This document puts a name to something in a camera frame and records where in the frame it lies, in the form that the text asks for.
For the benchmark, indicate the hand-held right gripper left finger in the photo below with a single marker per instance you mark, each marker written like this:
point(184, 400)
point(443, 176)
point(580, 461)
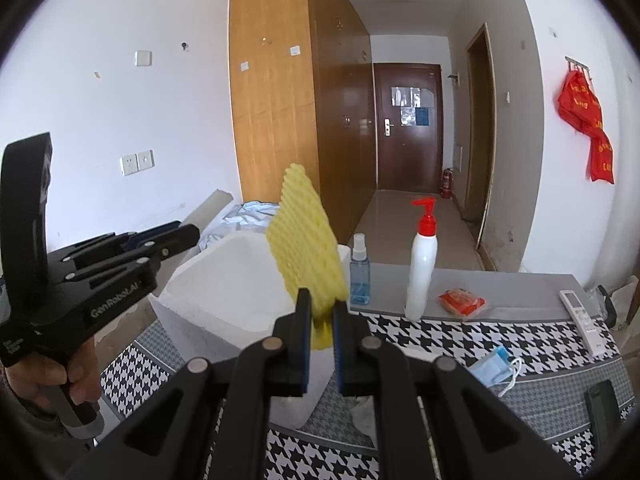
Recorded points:
point(301, 345)

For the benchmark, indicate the white remote control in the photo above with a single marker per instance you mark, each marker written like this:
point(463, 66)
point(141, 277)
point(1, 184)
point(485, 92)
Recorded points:
point(582, 320)

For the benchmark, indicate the white wall socket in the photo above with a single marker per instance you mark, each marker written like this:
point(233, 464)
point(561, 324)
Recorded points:
point(145, 159)
point(128, 165)

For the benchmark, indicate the black phone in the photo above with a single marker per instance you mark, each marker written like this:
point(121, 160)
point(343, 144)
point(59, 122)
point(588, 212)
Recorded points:
point(602, 410)

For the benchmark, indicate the person's left hand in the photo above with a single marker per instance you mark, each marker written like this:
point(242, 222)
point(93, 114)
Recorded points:
point(30, 375)

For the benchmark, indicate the dark brown door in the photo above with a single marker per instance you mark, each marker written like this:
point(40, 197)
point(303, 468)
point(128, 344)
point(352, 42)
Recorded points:
point(405, 160)

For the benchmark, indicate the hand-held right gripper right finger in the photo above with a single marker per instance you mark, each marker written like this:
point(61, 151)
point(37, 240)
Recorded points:
point(340, 350)

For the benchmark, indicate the red hanging cloth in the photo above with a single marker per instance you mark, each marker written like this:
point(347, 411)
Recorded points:
point(585, 110)

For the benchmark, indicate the brown side door frame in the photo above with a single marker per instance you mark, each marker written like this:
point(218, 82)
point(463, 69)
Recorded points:
point(492, 135)

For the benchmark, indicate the red snack packet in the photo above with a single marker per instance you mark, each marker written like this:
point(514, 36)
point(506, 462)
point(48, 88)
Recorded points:
point(462, 304)

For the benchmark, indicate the white wall panel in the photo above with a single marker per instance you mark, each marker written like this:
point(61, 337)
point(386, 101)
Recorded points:
point(458, 160)

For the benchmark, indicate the blue door notice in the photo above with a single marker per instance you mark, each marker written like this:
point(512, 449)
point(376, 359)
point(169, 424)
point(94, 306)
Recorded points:
point(422, 116)

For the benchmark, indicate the white wall switch plate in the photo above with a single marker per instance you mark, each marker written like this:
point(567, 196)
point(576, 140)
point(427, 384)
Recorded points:
point(144, 58)

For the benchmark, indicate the wooden wardrobe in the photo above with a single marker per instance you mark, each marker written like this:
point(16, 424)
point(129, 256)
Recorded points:
point(270, 110)

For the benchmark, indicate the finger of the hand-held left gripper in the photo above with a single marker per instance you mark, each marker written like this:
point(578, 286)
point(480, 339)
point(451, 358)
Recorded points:
point(165, 245)
point(150, 234)

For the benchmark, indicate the blue face mask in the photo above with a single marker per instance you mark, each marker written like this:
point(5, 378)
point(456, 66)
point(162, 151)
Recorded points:
point(490, 365)

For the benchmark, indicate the wall hook rack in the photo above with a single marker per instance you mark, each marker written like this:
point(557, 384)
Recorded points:
point(577, 62)

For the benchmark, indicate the light blue cloth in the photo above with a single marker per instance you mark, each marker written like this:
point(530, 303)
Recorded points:
point(245, 215)

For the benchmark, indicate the white pump bottle red cap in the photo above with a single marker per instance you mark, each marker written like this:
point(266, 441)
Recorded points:
point(420, 270)

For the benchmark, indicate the red fire extinguisher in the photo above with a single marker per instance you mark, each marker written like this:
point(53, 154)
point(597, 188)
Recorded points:
point(446, 185)

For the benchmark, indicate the yellow foam sheet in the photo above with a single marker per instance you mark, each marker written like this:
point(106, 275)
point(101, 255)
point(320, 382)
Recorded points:
point(300, 240)

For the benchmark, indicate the grey board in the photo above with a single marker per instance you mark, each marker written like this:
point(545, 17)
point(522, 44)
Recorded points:
point(212, 207)

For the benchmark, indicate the blue spray bottle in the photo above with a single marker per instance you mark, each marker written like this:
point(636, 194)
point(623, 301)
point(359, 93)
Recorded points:
point(360, 280)

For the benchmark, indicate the houndstooth patterned blanket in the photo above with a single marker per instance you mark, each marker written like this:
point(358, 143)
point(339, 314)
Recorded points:
point(550, 375)

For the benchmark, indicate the grey door notice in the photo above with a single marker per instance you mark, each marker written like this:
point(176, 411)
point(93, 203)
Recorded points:
point(404, 96)

